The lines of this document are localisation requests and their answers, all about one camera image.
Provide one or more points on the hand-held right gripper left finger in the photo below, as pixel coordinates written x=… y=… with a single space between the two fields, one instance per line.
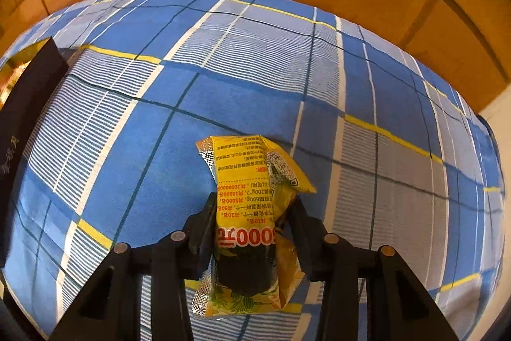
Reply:
x=201 y=237

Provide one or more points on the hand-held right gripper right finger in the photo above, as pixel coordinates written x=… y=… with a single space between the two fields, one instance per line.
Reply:
x=307 y=241

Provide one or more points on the yellow snack packet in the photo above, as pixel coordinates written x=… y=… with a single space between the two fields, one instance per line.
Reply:
x=243 y=181

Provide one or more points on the black box with gold inside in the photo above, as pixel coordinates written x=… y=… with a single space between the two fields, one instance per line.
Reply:
x=28 y=105

